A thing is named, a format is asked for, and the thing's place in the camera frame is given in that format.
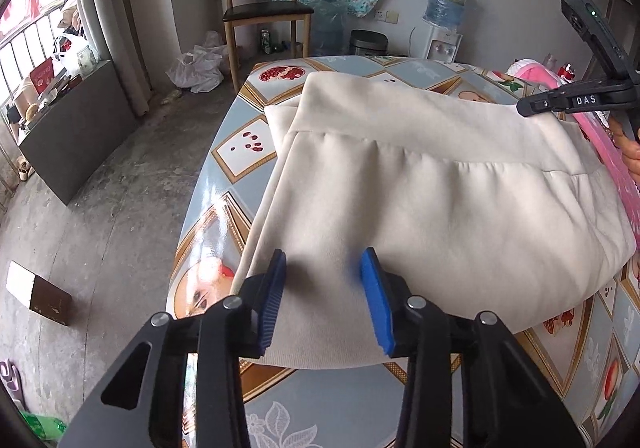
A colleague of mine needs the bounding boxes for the cream jacket with black trim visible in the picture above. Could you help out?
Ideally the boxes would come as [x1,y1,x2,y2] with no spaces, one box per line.
[232,72,638,371]

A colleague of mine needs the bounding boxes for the dark grey board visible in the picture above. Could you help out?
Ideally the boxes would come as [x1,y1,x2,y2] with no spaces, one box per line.
[17,60,141,206]

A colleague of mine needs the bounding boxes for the purple slipper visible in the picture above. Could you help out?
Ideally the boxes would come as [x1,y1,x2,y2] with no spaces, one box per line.
[0,360,26,409]

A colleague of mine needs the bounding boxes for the blue water dispenser bottle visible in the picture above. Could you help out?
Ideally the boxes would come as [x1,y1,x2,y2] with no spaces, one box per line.
[422,0,471,29]

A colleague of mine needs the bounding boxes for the wooden chair with dark seat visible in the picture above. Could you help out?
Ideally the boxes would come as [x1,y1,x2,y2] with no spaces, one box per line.
[219,0,315,91]

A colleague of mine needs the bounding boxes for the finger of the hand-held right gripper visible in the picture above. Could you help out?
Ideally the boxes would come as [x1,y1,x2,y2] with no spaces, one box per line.
[517,79,635,118]

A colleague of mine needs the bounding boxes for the beige shoes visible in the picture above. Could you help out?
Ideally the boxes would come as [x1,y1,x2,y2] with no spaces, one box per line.
[12,155,36,181]

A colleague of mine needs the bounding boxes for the white water dispenser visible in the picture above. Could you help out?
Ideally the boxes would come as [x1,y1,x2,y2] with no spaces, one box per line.
[424,25,463,63]

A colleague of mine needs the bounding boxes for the person's right hand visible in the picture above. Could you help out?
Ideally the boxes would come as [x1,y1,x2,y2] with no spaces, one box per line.
[607,110,640,179]

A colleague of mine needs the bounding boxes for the fruit-print tablecloth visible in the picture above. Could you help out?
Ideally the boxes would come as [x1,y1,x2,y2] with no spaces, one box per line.
[170,54,640,448]

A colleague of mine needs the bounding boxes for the red box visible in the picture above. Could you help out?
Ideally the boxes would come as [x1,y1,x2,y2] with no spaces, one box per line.
[29,62,57,96]

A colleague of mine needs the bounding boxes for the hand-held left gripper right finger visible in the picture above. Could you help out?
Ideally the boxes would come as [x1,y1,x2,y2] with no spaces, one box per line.
[361,247,586,448]

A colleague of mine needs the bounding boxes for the grey curtain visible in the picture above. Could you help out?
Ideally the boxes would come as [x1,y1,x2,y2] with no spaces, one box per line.
[75,0,183,119]

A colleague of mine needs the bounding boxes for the white plastic bag on sill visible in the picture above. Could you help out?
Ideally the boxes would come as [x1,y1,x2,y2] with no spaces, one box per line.
[52,33,98,76]

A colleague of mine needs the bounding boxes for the cardboard box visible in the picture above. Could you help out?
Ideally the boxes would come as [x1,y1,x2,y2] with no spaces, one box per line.
[6,260,73,326]

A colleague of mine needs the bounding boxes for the green plastic bottle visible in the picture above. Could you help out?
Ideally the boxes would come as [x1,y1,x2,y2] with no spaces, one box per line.
[20,410,68,444]

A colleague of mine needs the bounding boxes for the black trash bin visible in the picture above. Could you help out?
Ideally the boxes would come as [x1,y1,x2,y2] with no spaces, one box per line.
[349,29,390,56]

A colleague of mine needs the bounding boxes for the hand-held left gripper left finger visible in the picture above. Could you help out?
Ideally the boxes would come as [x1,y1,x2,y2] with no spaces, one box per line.
[62,249,288,448]

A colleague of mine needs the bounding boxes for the empty blue water jug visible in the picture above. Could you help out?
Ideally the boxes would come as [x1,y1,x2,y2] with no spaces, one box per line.
[312,0,348,58]

